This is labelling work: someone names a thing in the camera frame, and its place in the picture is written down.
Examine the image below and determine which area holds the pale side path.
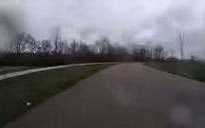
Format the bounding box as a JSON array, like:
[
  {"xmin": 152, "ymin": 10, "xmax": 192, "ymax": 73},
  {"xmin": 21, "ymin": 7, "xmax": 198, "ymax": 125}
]
[{"xmin": 0, "ymin": 62, "xmax": 118, "ymax": 84}]

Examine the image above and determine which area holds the thin bare tree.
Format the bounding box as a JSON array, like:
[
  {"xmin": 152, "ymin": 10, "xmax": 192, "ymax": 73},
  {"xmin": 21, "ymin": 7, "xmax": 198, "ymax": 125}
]
[{"xmin": 177, "ymin": 31, "xmax": 186, "ymax": 61}]

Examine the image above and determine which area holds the grey asphalt path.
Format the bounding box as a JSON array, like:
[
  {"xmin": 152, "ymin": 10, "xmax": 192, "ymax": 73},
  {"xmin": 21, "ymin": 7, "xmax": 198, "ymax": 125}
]
[{"xmin": 3, "ymin": 62, "xmax": 205, "ymax": 128}]

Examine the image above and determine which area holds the grass verge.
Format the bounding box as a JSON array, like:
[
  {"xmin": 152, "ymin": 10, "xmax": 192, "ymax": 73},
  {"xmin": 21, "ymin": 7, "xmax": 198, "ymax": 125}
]
[
  {"xmin": 143, "ymin": 60, "xmax": 205, "ymax": 86},
  {"xmin": 0, "ymin": 63, "xmax": 114, "ymax": 128}
]

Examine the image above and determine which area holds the row of bare trees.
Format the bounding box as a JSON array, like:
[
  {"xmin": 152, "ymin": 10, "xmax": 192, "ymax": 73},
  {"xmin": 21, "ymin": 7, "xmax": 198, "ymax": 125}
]
[{"xmin": 0, "ymin": 27, "xmax": 178, "ymax": 66}]

